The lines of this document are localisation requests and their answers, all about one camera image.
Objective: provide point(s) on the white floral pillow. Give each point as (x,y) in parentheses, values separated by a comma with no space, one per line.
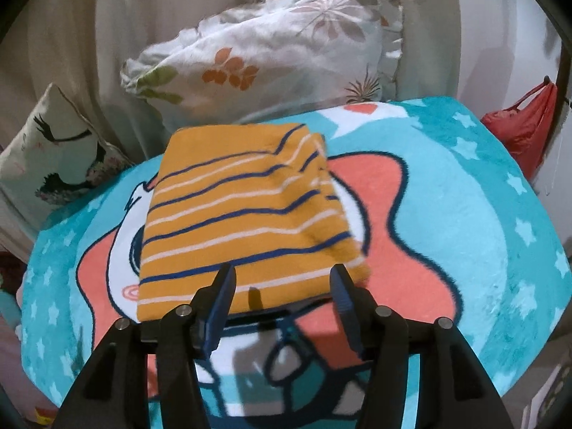
(277,67)

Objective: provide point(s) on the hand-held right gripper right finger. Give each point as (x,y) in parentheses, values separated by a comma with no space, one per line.
(346,313)

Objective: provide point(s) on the yellow striped sweater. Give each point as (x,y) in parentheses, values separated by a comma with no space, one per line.
(241,232)

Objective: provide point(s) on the bird print cushion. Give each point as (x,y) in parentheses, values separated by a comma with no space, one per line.
(58,156)

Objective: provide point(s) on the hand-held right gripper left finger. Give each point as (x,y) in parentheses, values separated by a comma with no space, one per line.
(219,313)

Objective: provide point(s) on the teal printed blanket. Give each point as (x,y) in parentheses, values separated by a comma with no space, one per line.
(447,214)

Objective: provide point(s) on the red plastic bag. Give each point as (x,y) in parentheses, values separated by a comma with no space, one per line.
(523,134)

